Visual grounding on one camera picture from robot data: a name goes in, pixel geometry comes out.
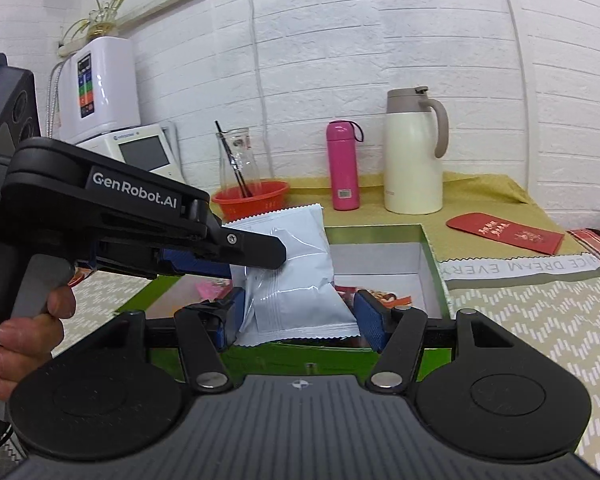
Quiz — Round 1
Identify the white snack packet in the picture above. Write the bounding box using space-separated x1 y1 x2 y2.
222 203 360 348

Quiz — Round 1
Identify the white water purifier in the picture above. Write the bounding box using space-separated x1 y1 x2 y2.
55 36 142 145

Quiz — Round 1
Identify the red plastic basket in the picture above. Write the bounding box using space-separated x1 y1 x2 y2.
211 180 291 222

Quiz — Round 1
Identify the beige chevron placemat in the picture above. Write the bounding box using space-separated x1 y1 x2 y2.
52 255 600 411

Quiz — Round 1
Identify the white monitor device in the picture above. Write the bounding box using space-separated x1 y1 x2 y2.
75 121 187 185

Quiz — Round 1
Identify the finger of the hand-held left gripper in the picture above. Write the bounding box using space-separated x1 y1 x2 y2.
152 246 235 281
206 214 288 272

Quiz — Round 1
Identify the glass carafe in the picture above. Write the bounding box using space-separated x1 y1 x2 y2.
214 127 262 198

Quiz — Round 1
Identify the pink thermos bottle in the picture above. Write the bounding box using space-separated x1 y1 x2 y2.
326 119 365 212

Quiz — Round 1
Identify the green cardboard box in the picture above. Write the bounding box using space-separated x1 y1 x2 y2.
115 224 453 383

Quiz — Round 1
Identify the red snack packet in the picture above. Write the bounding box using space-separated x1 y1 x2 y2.
334 285 413 311

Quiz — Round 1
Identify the black straw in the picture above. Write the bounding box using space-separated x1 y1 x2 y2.
214 121 255 199

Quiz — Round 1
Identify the person's left hand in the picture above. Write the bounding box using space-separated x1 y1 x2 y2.
0 279 77 402

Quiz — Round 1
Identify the mustard yellow tablecloth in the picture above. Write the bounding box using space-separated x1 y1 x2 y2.
280 170 583 263

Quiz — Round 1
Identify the green potted plant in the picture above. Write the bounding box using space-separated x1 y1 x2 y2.
60 0 145 43

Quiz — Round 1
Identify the cream thermal jug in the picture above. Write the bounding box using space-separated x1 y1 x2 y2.
383 86 450 215

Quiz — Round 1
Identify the pink snack packet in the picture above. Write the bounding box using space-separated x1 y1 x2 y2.
195 281 233 302

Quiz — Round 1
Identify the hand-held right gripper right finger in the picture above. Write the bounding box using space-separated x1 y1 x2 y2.
354 289 517 393

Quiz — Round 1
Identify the brown patterned cloth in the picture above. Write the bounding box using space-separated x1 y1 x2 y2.
566 227 600 273

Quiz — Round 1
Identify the red envelope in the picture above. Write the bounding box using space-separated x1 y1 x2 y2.
445 212 566 256

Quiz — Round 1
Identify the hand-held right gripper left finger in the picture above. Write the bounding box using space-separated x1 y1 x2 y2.
87 287 247 394

